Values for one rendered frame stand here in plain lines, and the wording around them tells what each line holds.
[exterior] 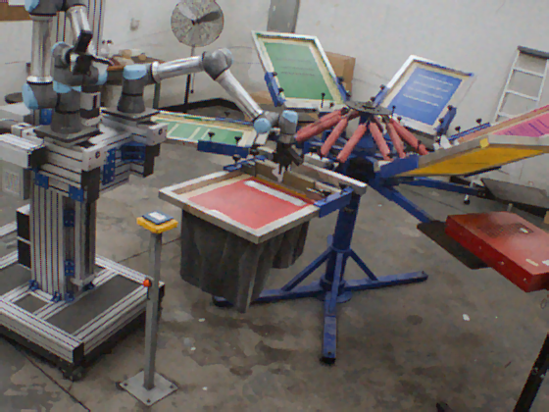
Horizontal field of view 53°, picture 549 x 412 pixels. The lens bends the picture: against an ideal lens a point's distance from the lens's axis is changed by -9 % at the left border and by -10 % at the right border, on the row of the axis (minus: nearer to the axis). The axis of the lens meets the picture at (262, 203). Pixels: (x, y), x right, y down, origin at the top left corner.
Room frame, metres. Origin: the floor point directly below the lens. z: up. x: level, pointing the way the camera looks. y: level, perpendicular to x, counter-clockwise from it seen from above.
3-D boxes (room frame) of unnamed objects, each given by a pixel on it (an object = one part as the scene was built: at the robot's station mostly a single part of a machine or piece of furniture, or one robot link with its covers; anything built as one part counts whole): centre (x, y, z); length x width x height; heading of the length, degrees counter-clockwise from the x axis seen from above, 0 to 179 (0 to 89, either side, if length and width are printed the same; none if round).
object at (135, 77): (2.92, 0.74, 1.42); 0.13 x 0.12 x 0.14; 170
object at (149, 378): (2.32, 0.44, 0.48); 0.22 x 0.22 x 0.96; 57
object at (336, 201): (2.78, -0.34, 0.97); 0.30 x 0.05 x 0.07; 147
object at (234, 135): (3.66, 0.36, 1.05); 1.08 x 0.61 x 0.23; 87
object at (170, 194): (2.73, 0.03, 0.97); 0.79 x 0.58 x 0.04; 147
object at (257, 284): (2.57, -0.12, 0.74); 0.46 x 0.04 x 0.42; 147
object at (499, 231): (2.34, -1.19, 1.06); 0.61 x 0.46 x 0.12; 27
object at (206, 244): (2.48, 0.19, 0.74); 0.45 x 0.03 x 0.43; 57
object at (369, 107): (3.61, -0.55, 0.67); 0.39 x 0.39 x 1.35
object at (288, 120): (2.91, -0.06, 1.31); 0.09 x 0.08 x 0.11; 80
